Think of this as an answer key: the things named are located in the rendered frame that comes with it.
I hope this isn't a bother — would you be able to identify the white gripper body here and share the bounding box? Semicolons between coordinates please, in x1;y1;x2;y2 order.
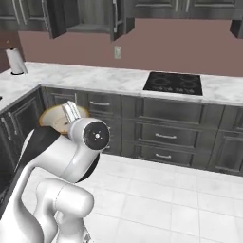
61;100;83;124

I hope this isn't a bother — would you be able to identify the dark grey lower cupboard door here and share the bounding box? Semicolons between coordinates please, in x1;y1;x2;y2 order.
207;128;243;175
0;113;21;194
45;87;79;109
12;94;44;150

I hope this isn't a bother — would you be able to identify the dark grey drawer front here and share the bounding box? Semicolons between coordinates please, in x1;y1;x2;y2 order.
218;105;243;133
137;121;200;149
100;116;123;156
138;97;205;125
136;144;195;168
86;91;123;119

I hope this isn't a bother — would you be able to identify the white paper towel roll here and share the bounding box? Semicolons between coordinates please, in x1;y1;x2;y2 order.
5;47;29;76

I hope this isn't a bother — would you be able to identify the dark grey open cupboard shelf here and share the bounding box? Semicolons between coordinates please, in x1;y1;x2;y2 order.
65;0;112;35

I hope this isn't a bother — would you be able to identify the dark grey open cupboard door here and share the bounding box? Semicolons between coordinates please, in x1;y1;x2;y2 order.
229;18;243;40
109;0;136;43
42;0;81;40

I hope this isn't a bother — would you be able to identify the black hob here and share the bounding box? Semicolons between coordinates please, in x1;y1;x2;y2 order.
142;70;204;97

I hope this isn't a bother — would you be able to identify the dark grey upper cupboard door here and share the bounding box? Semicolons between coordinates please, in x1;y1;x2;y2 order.
134;0;184;20
182;0;243;22
0;0;48;33

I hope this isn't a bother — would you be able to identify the silver drawer handle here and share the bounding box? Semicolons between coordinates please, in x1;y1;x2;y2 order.
88;101;111;107
154;132;178;140
155;152;173;160

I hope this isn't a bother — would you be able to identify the silver cupboard handle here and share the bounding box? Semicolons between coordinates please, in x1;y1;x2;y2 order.
11;0;21;26
0;116;12;142
7;111;19;136
18;0;28;26

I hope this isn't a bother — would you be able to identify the beige wall outlet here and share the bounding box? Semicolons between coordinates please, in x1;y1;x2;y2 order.
113;46;122;60

